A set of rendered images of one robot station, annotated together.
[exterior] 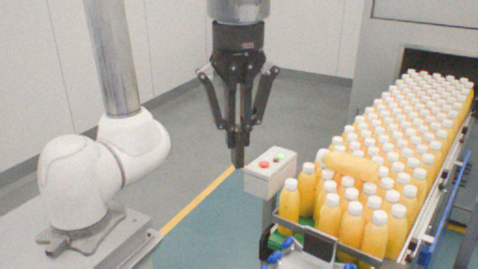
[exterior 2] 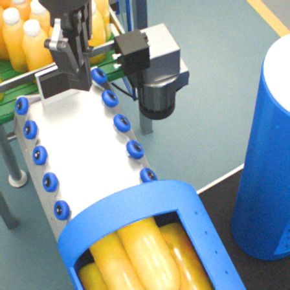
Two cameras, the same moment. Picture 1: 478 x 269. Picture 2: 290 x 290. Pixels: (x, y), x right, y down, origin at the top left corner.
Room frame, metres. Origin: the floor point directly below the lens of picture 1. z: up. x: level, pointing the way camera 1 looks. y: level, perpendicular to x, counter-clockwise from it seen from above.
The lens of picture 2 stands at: (0.18, 0.41, 2.19)
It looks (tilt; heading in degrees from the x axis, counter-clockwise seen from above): 59 degrees down; 304
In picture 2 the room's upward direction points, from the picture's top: 3 degrees counter-clockwise
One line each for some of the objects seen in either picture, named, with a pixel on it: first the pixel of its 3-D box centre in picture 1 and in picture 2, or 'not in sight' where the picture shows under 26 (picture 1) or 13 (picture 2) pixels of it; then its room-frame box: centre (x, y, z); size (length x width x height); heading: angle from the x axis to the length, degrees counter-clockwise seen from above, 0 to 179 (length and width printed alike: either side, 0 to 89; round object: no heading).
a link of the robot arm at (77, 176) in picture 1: (75, 176); not in sight; (0.85, 0.43, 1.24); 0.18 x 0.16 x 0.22; 143
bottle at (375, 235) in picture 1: (373, 243); (90, 33); (0.87, -0.41, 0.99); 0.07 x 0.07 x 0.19
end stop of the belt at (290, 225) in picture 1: (328, 241); (50, 68); (0.91, -0.28, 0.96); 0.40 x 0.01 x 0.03; 54
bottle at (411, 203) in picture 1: (403, 215); not in sight; (1.00, -0.54, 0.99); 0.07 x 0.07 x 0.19
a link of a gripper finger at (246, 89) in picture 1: (246, 94); (76, 24); (0.56, -0.01, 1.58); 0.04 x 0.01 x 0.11; 17
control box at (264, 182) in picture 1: (271, 171); not in sight; (1.18, -0.12, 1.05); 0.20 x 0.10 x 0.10; 144
